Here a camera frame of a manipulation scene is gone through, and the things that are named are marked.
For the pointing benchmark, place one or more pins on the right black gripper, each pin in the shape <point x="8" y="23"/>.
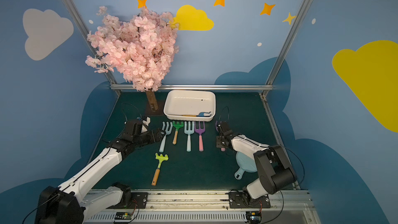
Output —
<point x="222" y="141"/>

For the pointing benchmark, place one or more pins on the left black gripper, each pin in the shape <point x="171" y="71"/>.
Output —
<point x="154" y="135"/>

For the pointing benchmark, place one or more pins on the purple rake pink handle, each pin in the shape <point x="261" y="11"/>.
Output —
<point x="216" y="125"/>

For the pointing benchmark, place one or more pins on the purple fork pink handle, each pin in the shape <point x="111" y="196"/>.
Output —
<point x="199" y="128"/>

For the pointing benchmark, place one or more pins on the light blue hand fork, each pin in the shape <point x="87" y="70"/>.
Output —
<point x="167" y="128"/>
<point x="189" y="130"/>

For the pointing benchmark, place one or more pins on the lime green rake wooden handle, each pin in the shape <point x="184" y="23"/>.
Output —
<point x="160" y="158"/>

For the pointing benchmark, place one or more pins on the blue rake orange handle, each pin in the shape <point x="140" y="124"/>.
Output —
<point x="201" y="114"/>

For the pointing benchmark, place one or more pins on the white plastic storage box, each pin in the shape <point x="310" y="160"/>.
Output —
<point x="189" y="102"/>

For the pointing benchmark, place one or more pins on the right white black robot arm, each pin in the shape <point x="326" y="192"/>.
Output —
<point x="274" y="168"/>

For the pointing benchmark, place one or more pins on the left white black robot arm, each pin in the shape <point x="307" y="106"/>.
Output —
<point x="68" y="203"/>

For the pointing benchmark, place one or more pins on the light blue leaf-shaped plate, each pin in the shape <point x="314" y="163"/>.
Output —
<point x="246" y="164"/>

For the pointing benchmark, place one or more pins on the left green circuit board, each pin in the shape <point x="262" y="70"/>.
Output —
<point x="124" y="217"/>

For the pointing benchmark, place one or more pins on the green circuit board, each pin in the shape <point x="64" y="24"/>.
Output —
<point x="124" y="217"/>
<point x="253" y="218"/>

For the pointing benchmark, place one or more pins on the right green circuit board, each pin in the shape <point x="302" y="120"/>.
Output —
<point x="253" y="218"/>

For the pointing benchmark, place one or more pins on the pink cherry blossom tree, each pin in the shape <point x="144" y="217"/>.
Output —
<point x="141" y="49"/>

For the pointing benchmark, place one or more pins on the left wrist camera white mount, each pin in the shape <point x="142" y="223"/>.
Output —
<point x="146" y="121"/>

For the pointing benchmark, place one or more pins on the dark square tree base plate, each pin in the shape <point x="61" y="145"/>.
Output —
<point x="149" y="111"/>

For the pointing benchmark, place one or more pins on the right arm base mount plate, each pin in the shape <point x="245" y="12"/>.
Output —
<point x="242" y="199"/>

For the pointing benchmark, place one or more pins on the horizontal aluminium frame bar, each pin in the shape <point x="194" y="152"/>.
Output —
<point x="218" y="87"/>

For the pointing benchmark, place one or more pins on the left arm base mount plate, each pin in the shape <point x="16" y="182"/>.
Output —
<point x="136" y="199"/>

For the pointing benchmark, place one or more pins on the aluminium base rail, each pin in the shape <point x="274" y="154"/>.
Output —
<point x="212" y="207"/>

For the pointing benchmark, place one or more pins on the left diagonal aluminium frame bar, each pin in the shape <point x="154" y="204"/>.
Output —
<point x="79" y="22"/>

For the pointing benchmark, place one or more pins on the diagonal aluminium frame bar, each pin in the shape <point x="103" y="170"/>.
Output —
<point x="79" y="22"/>
<point x="300" y="16"/>

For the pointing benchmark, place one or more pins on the right diagonal aluminium frame bar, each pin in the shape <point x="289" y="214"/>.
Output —
<point x="300" y="16"/>

